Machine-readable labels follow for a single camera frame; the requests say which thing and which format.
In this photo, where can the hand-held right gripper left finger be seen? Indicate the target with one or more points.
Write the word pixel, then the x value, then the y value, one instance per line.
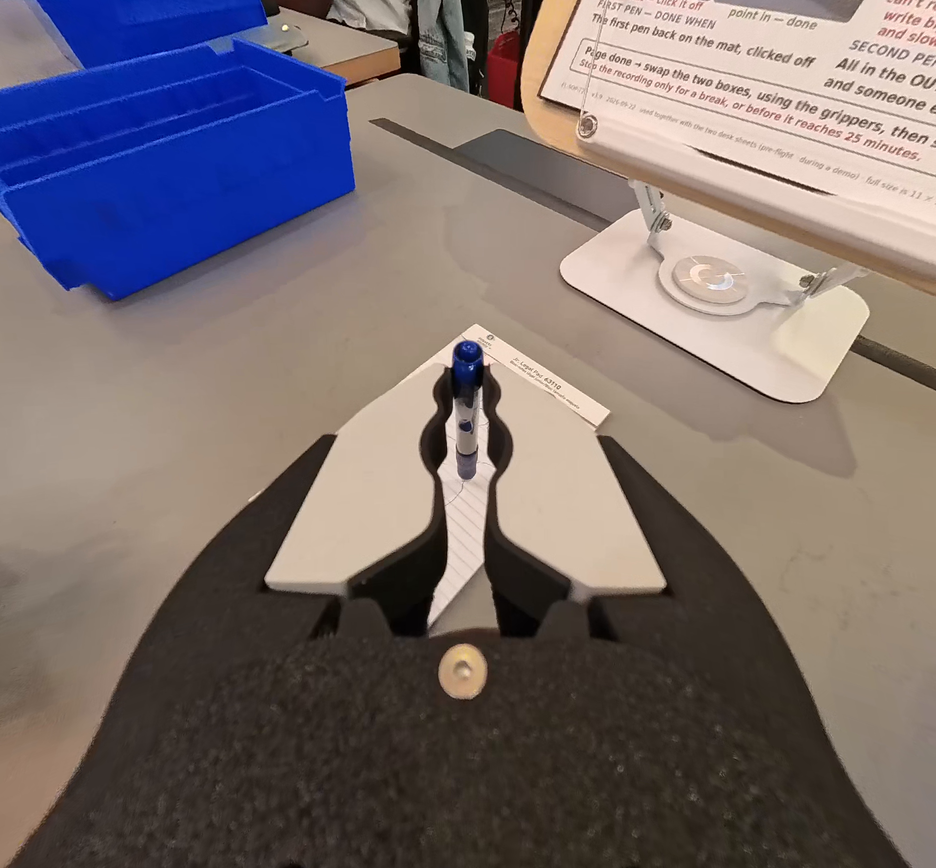
pixel 358 502

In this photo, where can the blue retractable pen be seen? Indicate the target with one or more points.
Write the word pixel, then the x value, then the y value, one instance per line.
pixel 466 415

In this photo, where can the blue plastic bin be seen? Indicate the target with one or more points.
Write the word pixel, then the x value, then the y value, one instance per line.
pixel 183 210
pixel 146 13

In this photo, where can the printed instruction sheet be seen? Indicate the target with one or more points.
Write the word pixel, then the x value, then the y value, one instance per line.
pixel 731 64

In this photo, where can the neighbouring grey desk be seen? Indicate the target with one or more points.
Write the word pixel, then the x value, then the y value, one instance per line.
pixel 344 49

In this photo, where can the red container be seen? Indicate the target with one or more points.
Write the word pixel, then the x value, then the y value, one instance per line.
pixel 504 71

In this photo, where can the white lined notepad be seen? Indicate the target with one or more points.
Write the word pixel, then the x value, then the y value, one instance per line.
pixel 464 539

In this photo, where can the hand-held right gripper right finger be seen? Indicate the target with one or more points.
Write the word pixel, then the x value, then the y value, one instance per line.
pixel 570 502

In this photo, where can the denim jacket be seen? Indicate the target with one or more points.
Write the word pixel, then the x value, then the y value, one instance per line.
pixel 439 13

